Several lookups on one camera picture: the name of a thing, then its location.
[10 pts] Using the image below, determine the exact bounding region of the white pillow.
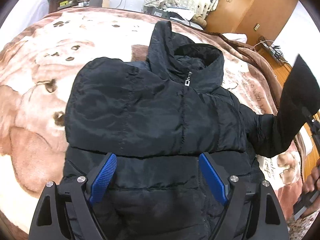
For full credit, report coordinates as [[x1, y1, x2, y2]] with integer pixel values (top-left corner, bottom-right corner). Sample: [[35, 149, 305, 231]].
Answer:
[[223, 33, 247, 43]]

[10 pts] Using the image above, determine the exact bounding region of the brown teddy bear blanket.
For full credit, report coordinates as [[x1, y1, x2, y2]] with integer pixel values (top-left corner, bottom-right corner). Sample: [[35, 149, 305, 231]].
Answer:
[[1, 7, 305, 239]]

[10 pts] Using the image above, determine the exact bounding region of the orange wooden wardrobe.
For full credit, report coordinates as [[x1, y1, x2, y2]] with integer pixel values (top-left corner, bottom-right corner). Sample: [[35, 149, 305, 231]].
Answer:
[[204, 0, 299, 48]]

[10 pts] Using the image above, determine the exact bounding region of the person's right hand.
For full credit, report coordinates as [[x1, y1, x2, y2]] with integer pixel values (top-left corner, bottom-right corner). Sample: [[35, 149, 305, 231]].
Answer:
[[302, 159, 320, 218]]

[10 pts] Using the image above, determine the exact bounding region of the pile of items by curtain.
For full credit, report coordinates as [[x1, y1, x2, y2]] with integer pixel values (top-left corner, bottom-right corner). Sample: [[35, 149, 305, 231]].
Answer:
[[143, 6, 207, 30]]

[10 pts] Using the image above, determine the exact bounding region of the black puffer jacket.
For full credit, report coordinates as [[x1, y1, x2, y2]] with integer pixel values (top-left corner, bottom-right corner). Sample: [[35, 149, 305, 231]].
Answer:
[[61, 19, 320, 240]]

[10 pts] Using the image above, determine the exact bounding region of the power strip with cables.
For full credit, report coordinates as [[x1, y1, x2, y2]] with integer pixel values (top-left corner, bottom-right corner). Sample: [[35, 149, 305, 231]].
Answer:
[[253, 36, 287, 66]]

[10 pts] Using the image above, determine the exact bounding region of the orange wooden headboard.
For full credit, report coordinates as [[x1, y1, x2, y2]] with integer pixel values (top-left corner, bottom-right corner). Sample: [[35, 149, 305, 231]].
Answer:
[[257, 47, 320, 181]]

